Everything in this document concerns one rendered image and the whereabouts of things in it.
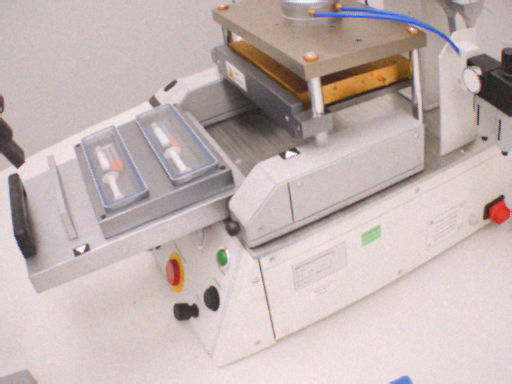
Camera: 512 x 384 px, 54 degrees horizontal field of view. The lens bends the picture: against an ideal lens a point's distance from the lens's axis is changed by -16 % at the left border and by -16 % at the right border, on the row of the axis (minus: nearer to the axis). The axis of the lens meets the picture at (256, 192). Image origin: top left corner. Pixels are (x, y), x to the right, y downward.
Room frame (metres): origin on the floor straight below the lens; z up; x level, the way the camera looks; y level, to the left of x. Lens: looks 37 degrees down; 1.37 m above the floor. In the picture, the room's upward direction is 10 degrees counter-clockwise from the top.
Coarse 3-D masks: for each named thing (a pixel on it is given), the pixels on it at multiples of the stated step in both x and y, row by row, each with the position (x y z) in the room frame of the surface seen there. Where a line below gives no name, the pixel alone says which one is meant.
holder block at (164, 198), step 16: (128, 128) 0.69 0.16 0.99; (192, 128) 0.65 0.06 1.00; (80, 144) 0.68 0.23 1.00; (128, 144) 0.65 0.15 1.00; (144, 144) 0.64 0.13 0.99; (208, 144) 0.61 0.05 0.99; (80, 160) 0.64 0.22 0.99; (144, 160) 0.60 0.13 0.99; (224, 160) 0.57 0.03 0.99; (144, 176) 0.57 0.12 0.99; (160, 176) 0.56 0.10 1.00; (208, 176) 0.54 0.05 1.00; (224, 176) 0.55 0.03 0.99; (96, 192) 0.56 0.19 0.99; (160, 192) 0.53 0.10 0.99; (176, 192) 0.53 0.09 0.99; (192, 192) 0.53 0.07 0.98; (208, 192) 0.54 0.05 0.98; (96, 208) 0.52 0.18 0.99; (128, 208) 0.51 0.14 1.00; (144, 208) 0.51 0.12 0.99; (160, 208) 0.52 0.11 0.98; (176, 208) 0.53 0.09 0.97; (112, 224) 0.50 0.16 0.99; (128, 224) 0.51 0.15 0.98
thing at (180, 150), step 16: (144, 112) 0.71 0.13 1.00; (160, 112) 0.70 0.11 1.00; (176, 112) 0.69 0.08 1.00; (144, 128) 0.67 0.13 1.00; (160, 128) 0.66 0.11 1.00; (176, 128) 0.65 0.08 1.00; (160, 144) 0.62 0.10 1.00; (176, 144) 0.61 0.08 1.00; (192, 144) 0.60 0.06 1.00; (176, 160) 0.57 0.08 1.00; (192, 160) 0.57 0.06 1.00; (208, 160) 0.56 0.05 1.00; (176, 176) 0.54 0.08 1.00
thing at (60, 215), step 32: (32, 192) 0.63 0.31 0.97; (64, 192) 0.60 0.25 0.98; (224, 192) 0.54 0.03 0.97; (32, 224) 0.55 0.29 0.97; (64, 224) 0.51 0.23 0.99; (96, 224) 0.53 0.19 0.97; (160, 224) 0.51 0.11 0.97; (192, 224) 0.52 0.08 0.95; (32, 256) 0.49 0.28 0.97; (64, 256) 0.48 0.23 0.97; (96, 256) 0.48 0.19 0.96; (128, 256) 0.49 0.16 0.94
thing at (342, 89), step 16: (240, 48) 0.74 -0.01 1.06; (256, 48) 0.73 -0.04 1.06; (256, 64) 0.68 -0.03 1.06; (272, 64) 0.67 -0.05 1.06; (368, 64) 0.63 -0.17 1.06; (384, 64) 0.63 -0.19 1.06; (400, 64) 0.63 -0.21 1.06; (288, 80) 0.62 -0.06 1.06; (304, 80) 0.61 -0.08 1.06; (336, 80) 0.60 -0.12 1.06; (352, 80) 0.60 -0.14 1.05; (368, 80) 0.61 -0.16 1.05; (384, 80) 0.60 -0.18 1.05; (400, 80) 0.63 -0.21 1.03; (304, 96) 0.58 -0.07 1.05; (336, 96) 0.59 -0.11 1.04; (352, 96) 0.60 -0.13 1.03; (368, 96) 0.61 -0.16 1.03
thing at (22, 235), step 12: (12, 180) 0.61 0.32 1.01; (12, 192) 0.58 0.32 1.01; (24, 192) 0.62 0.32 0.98; (12, 204) 0.55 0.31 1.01; (24, 204) 0.56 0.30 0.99; (12, 216) 0.52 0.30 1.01; (24, 216) 0.52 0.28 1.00; (24, 228) 0.49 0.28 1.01; (24, 240) 0.49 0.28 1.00; (24, 252) 0.48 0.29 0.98
